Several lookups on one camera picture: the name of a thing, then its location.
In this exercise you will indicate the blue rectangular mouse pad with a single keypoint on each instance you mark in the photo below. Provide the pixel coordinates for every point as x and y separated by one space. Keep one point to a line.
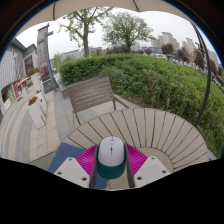
63 154

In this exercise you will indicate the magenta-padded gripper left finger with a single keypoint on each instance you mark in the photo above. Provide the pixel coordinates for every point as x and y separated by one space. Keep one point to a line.
71 171

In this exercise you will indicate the white planter with flowers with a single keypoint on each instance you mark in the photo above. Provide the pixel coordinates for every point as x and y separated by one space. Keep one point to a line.
36 115
35 78

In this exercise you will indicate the distant apartment buildings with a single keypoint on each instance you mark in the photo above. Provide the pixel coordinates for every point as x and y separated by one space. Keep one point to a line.
167 38

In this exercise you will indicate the grey slatted outdoor chair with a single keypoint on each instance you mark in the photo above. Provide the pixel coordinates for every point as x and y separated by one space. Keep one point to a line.
90 93

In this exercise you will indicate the green trimmed hedge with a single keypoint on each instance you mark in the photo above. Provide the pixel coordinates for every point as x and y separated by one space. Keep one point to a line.
156 80

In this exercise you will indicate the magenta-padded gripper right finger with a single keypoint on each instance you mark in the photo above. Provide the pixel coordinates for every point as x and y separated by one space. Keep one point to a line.
151 170

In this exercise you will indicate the bare-trunked leaning tree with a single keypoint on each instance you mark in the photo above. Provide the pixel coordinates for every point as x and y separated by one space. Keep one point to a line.
86 41

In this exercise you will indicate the round leafy green tree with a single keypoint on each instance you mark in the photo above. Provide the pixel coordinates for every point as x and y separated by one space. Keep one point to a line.
128 28

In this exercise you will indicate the dark curved parasol pole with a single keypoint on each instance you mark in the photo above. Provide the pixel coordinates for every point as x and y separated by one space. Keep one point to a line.
206 83

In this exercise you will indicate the tall grey sign pillar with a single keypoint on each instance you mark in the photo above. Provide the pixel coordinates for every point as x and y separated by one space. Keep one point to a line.
42 50

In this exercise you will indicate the white and teal computer mouse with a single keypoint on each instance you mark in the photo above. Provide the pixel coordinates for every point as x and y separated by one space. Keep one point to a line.
111 156

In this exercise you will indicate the beige parasol canopy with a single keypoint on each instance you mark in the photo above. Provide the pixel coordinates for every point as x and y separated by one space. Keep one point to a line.
100 5

